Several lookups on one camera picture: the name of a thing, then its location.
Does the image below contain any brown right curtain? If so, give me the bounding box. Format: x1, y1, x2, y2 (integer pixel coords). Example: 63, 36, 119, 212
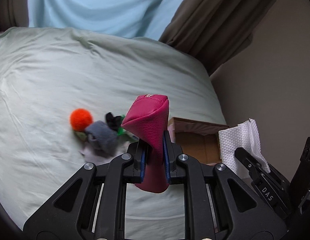
159, 0, 276, 75

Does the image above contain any black fabric scrunchie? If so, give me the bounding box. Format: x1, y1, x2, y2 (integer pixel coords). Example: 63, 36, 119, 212
105, 112, 122, 133

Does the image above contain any brown curtain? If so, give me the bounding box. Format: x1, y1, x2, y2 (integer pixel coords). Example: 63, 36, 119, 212
159, 0, 276, 75
0, 0, 29, 32

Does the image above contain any orange fluffy pompom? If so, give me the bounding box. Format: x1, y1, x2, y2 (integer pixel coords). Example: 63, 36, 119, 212
69, 108, 93, 132

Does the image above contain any open cardboard box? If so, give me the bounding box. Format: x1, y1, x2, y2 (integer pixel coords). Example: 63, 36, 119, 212
168, 117, 229, 166

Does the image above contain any light blue hanging cloth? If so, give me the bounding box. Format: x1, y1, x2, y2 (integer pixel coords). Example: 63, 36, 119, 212
28, 0, 183, 40

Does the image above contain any light green bed sheet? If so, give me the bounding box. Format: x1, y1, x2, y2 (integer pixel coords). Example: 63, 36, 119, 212
0, 28, 226, 233

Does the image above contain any grey microfiber cloth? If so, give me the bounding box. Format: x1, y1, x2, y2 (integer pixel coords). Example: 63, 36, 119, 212
80, 142, 129, 166

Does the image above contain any pink leather pouch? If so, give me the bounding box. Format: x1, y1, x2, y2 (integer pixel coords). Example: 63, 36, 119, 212
121, 94, 169, 193

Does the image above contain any green wet wipes pack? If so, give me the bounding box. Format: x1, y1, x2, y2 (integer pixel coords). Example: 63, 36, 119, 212
118, 115, 139, 141

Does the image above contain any white paper towel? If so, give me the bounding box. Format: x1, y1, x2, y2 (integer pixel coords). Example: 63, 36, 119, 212
218, 119, 271, 179

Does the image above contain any grey fluffy sock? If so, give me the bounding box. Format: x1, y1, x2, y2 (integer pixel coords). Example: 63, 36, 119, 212
84, 120, 118, 154

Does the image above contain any brown left curtain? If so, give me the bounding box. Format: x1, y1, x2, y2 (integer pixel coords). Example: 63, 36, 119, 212
0, 0, 29, 32

